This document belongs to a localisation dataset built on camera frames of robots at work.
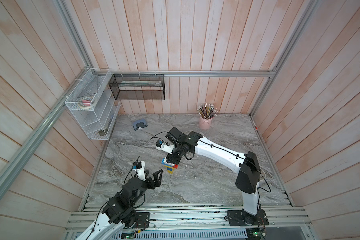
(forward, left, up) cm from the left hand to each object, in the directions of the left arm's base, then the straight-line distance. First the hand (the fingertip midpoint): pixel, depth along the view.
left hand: (155, 173), depth 78 cm
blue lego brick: (+5, -4, +1) cm, 7 cm away
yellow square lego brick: (+5, -7, -11) cm, 14 cm away
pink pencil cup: (+40, -32, -5) cm, 51 cm away
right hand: (+8, -7, +2) cm, 11 cm away
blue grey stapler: (+42, +17, -9) cm, 46 cm away
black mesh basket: (+55, +16, +15) cm, 60 cm away
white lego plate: (+5, -5, +3) cm, 8 cm away
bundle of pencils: (+47, -33, 0) cm, 57 cm away
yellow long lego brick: (+4, -9, -4) cm, 11 cm away
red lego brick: (+5, -11, -1) cm, 12 cm away
